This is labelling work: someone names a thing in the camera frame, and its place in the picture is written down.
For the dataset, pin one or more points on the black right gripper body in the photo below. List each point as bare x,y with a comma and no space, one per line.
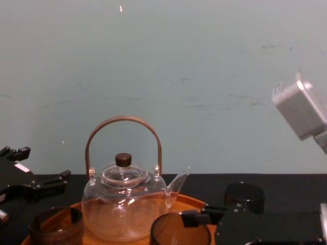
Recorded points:
268,227

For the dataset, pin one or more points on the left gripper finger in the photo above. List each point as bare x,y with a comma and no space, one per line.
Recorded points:
43,187
20,153

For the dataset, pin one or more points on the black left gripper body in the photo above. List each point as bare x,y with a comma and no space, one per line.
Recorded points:
11,176

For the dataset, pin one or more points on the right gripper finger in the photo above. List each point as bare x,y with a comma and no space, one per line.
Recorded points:
196,219
214,208

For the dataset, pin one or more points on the round orange wooden tray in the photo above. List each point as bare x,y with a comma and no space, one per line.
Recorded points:
187,204

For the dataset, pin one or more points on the dark smoked glass cup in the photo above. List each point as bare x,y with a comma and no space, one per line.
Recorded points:
176,233
244,195
55,229

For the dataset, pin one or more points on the black table cloth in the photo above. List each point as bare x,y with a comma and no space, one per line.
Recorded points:
286,189

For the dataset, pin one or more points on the glass lid with brown knob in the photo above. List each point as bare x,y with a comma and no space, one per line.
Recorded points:
123,159

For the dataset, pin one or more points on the pale wall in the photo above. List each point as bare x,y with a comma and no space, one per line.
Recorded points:
163,63

